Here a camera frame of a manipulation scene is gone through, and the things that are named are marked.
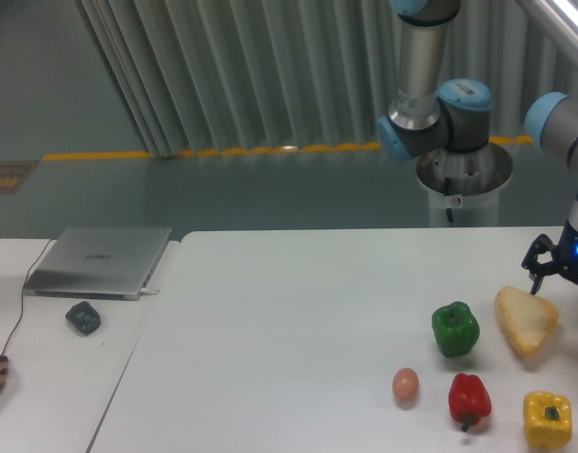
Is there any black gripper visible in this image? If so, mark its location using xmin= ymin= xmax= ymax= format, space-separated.
xmin=521 ymin=223 xmax=578 ymax=295

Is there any triangular toasted bread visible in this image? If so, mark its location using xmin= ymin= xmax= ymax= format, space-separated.
xmin=494 ymin=286 xmax=559 ymax=359

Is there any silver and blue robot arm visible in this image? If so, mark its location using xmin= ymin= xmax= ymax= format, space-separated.
xmin=378 ymin=1 xmax=578 ymax=289

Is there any green bell pepper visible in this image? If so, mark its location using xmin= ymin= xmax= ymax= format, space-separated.
xmin=431 ymin=301 xmax=480 ymax=359

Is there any yellow bell pepper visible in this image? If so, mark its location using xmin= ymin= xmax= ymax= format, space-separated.
xmin=522 ymin=391 xmax=572 ymax=449

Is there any red bell pepper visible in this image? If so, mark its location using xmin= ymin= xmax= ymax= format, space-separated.
xmin=448 ymin=373 xmax=492 ymax=432

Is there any brown egg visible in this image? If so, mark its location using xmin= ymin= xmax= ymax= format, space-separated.
xmin=392 ymin=368 xmax=419 ymax=402

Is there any grey pleated curtain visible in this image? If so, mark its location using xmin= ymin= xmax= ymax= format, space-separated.
xmin=74 ymin=0 xmax=578 ymax=157

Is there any silver closed laptop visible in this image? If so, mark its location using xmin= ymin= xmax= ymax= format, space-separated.
xmin=23 ymin=226 xmax=172 ymax=300

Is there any small black plastic object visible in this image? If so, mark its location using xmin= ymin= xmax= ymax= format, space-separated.
xmin=65 ymin=301 xmax=101 ymax=336

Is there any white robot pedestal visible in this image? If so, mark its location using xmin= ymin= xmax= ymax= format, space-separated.
xmin=416 ymin=143 xmax=513 ymax=227

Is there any thin black cable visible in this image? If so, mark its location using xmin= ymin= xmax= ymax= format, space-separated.
xmin=0 ymin=237 xmax=59 ymax=356

